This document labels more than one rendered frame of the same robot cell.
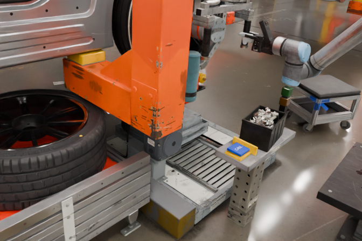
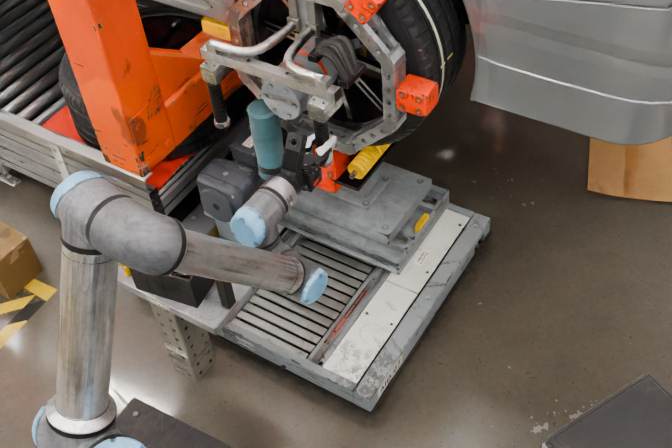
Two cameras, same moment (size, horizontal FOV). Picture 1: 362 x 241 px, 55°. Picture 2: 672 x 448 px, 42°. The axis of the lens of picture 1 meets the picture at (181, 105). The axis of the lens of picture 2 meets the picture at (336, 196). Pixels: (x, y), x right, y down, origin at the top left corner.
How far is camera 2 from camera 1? 283 cm
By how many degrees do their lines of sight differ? 69
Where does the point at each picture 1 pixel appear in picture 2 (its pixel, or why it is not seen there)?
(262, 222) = (188, 395)
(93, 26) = not seen: outside the picture
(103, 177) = (89, 156)
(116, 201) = not seen: hidden behind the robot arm
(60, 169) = (82, 119)
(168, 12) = (63, 28)
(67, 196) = (56, 142)
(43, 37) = not seen: outside the picture
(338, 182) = (162, 430)
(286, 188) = (289, 433)
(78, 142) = not seen: hidden behind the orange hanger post
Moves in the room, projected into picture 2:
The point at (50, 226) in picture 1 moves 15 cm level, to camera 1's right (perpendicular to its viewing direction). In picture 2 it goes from (48, 155) to (44, 184)
